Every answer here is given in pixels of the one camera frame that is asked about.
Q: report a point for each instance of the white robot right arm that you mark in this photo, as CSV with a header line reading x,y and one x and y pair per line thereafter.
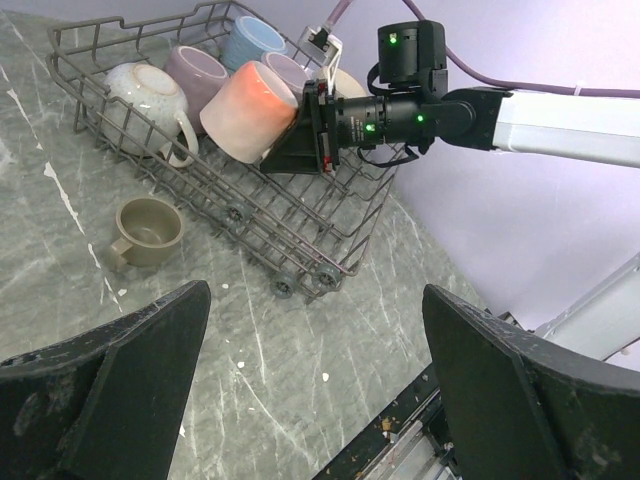
x,y
409,103

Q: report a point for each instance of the aluminium mounting rail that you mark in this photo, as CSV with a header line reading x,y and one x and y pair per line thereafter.
x,y
410,438

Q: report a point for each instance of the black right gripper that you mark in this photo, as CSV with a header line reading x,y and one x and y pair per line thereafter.
x,y
325,124

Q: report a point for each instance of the grey wire dish rack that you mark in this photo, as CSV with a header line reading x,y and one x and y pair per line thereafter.
x,y
311,232

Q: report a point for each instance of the lavender mug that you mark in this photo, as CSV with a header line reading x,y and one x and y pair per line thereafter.
x,y
287,69

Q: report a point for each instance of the small olive grey cup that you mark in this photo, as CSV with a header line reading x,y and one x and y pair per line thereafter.
x,y
147,231

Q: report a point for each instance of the purple mug dark handle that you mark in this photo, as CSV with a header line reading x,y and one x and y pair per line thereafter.
x,y
199,75

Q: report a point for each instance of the green inside floral mug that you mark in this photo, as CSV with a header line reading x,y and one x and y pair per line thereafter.
x,y
344,86

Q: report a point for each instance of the peach pink mug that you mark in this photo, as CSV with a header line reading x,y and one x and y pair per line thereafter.
x,y
250,112

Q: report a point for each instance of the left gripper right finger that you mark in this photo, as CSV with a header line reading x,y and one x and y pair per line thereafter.
x,y
521,407

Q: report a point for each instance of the cream white speckled mug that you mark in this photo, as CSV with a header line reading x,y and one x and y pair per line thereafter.
x,y
147,113

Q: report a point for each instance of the light blue mug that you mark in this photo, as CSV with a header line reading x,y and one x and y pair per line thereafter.
x,y
248,40

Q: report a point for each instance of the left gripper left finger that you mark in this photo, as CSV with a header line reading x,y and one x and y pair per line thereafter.
x,y
107,403

